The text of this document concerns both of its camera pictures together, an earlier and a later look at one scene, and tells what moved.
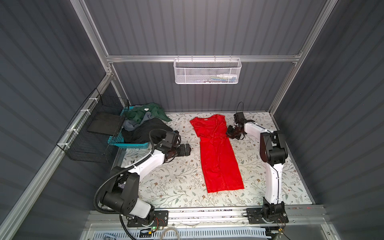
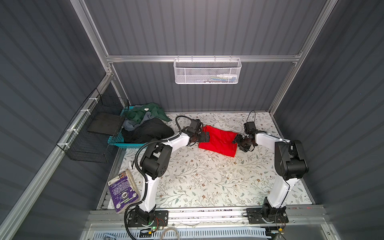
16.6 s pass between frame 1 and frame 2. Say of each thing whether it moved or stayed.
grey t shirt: stayed
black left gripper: moved
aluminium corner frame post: stayed
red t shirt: moved
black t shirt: stayed
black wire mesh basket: stayed
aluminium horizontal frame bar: stayed
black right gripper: moved
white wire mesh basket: stayed
